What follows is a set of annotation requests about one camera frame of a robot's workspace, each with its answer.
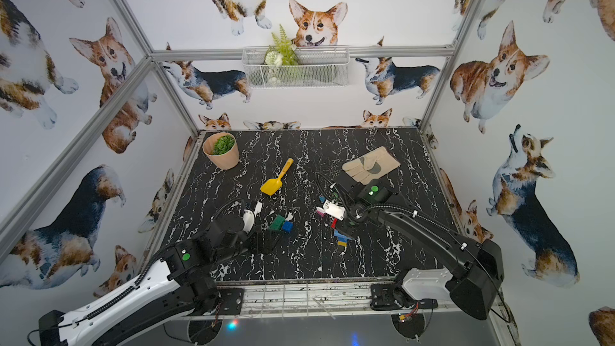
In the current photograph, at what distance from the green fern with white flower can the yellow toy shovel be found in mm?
422

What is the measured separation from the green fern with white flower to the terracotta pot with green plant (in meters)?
0.38

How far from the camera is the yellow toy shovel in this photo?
1.00 m

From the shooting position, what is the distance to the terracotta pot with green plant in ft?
3.30

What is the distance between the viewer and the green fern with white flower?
810mm

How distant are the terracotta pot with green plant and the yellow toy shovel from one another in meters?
0.18
